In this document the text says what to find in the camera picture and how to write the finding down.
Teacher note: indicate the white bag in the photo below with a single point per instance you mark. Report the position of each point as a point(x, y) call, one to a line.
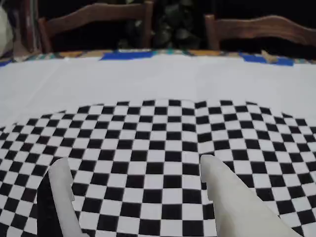
point(5, 32)

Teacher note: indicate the green leafy plant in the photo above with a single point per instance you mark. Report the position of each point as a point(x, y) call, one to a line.
point(177, 24)

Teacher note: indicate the patterned tablecloth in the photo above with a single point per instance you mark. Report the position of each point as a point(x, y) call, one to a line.
point(209, 52)

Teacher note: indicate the black white checkered paper mat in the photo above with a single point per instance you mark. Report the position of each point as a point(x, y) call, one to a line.
point(158, 81)

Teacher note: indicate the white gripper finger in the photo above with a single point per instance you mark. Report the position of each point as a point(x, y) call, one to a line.
point(229, 205)

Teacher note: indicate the brown wooden chair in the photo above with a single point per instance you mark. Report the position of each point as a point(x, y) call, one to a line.
point(266, 27)
point(98, 14)

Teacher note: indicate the blue tape strip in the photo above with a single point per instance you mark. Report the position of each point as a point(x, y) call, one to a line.
point(256, 59)
point(3, 64)
point(126, 55)

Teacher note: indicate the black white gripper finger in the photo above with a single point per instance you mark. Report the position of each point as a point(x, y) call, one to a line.
point(61, 187)

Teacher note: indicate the tan crumpled scrap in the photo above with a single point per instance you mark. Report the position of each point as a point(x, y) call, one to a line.
point(267, 56)

